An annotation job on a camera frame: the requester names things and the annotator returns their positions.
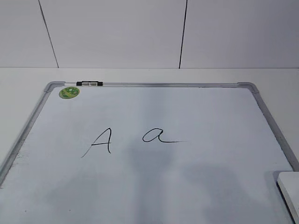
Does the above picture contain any round green sticker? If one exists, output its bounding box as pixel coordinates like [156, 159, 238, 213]
[59, 86, 80, 99]

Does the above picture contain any black grey frame clip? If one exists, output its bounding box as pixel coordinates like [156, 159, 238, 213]
[76, 81, 103, 86]

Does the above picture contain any aluminium framed whiteboard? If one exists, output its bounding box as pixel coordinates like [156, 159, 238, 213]
[0, 82, 299, 224]

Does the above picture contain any white whiteboard eraser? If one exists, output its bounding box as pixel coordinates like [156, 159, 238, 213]
[277, 172, 299, 224]

